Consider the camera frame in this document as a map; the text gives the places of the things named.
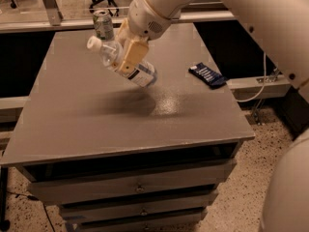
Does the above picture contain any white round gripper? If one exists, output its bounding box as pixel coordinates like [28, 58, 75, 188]
[115, 0, 181, 75]

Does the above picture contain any clear plastic tea bottle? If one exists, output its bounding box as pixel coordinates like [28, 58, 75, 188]
[87, 36, 157, 87]

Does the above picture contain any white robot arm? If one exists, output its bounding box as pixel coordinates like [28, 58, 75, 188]
[116, 0, 309, 232]

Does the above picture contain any green white soda can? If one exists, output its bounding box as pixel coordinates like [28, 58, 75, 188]
[93, 10, 114, 41]

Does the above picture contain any blue snack bag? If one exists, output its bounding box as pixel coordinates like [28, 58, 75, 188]
[188, 63, 227, 89]

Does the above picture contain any grey drawer cabinet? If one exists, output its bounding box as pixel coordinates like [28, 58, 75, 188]
[1, 24, 254, 232]

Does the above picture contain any grey metal railing frame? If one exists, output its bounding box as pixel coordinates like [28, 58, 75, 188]
[0, 0, 291, 34]

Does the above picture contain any white cable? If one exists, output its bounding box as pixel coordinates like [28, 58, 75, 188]
[234, 51, 268, 103]

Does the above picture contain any black floor cable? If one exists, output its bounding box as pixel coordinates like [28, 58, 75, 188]
[6, 190, 57, 232]

